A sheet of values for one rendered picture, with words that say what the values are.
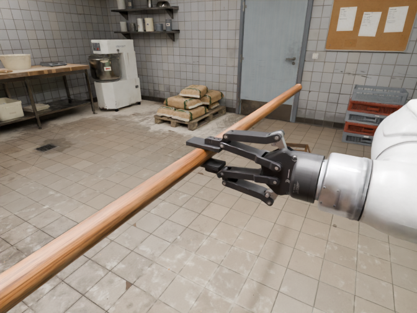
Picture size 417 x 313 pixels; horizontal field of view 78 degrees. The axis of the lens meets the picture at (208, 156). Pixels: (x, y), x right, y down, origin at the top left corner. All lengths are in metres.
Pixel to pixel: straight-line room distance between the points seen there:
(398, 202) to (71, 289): 1.81
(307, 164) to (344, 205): 0.07
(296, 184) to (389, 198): 0.11
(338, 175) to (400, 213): 0.08
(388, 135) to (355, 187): 0.15
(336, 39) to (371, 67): 0.65
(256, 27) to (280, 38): 0.46
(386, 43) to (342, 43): 0.55
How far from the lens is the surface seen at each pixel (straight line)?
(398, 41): 4.57
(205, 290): 1.75
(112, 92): 5.48
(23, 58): 5.19
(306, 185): 0.39
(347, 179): 0.38
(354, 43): 4.56
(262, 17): 4.82
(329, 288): 1.91
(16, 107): 5.02
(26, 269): 0.29
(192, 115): 4.18
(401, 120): 0.51
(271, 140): 0.41
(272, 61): 4.76
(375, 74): 4.61
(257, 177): 0.43
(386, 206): 0.39
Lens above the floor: 1.40
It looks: 25 degrees down
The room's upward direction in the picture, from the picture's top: straight up
